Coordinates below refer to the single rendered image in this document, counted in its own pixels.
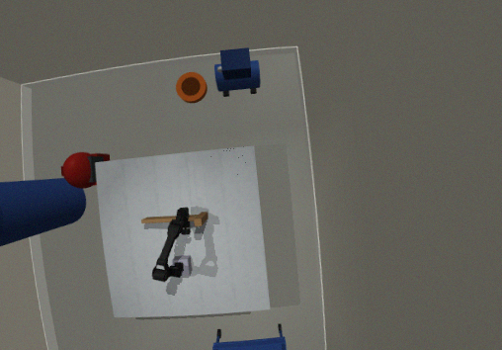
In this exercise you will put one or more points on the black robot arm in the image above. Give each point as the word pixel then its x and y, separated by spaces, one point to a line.
pixel 174 229

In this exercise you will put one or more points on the brown wooden post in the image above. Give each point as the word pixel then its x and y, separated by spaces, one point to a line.
pixel 201 218

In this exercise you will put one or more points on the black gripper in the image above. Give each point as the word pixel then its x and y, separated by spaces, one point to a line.
pixel 186 230

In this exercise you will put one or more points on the brown wooden rail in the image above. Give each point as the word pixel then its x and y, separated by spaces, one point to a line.
pixel 165 219

